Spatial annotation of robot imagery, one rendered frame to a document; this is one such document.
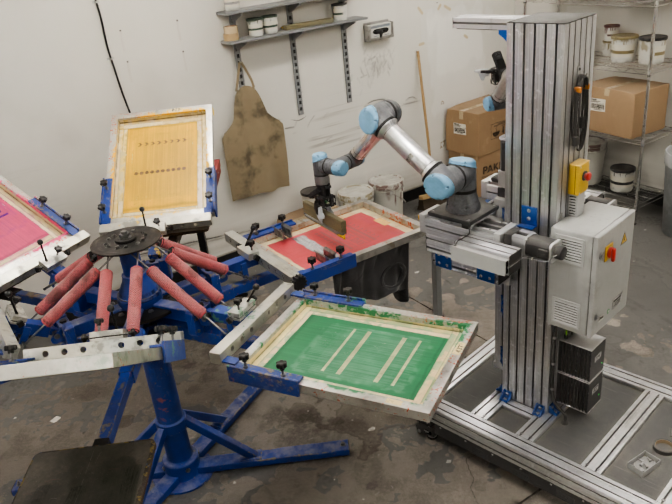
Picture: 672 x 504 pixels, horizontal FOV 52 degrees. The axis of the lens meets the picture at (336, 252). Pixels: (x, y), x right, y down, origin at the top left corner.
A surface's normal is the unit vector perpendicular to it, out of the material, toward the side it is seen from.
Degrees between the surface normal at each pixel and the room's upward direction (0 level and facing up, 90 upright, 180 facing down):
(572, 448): 0
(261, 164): 90
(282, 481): 0
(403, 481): 0
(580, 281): 90
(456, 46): 90
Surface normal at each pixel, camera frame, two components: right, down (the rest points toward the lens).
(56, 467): -0.10, -0.90
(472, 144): -0.78, 0.34
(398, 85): 0.56, 0.31
